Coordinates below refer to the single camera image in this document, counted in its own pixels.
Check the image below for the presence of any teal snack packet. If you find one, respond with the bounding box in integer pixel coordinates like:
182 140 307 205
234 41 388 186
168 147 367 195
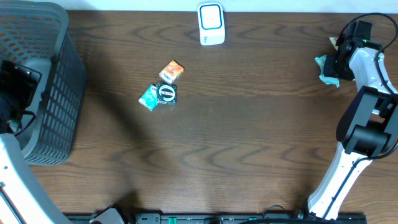
315 55 340 88

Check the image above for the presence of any yellow snack bag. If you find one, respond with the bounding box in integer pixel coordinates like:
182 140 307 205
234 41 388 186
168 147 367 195
329 37 338 50

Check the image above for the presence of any orange small box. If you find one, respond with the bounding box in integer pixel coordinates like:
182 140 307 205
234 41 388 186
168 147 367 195
159 60 184 85

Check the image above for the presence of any black round-logo packet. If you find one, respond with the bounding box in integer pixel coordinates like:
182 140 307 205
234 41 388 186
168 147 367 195
156 83 177 105

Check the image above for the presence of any teal small box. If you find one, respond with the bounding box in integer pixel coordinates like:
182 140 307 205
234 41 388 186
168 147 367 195
139 85 158 111

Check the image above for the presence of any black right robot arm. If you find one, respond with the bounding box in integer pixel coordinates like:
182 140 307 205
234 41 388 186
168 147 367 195
299 16 397 221

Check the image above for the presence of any white barcode scanner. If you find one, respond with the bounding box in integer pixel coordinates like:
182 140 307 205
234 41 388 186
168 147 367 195
197 2 226 46

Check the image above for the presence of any grey plastic mesh basket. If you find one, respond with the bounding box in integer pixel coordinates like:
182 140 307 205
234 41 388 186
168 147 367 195
1 1 87 166

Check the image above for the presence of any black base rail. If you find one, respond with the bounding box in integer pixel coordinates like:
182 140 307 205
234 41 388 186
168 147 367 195
65 204 367 224

